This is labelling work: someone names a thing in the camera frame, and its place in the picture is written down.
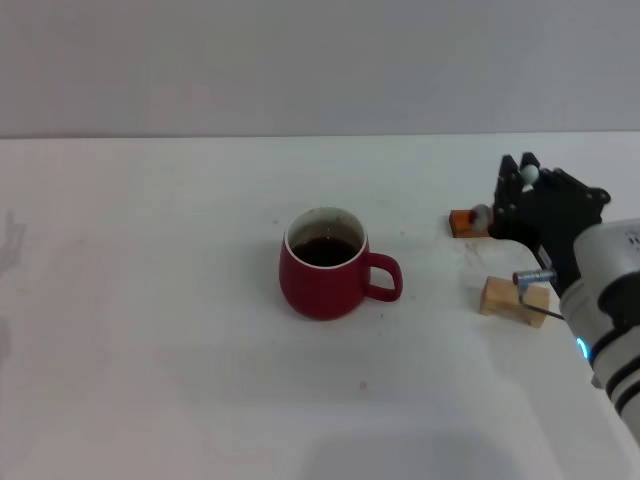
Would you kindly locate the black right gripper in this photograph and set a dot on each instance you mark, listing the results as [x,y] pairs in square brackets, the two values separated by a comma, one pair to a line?
[555,215]

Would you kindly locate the red ceramic coffee cup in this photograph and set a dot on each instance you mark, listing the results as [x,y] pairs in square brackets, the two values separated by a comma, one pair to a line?
[320,290]

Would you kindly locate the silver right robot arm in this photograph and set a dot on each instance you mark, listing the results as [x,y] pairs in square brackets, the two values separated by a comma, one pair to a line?
[610,300]

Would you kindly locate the light wooden spoon rest block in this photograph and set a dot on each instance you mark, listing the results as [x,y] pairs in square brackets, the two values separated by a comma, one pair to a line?
[500,297]

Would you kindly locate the dark orange wooden block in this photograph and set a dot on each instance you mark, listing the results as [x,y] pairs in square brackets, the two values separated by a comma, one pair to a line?
[461,222]

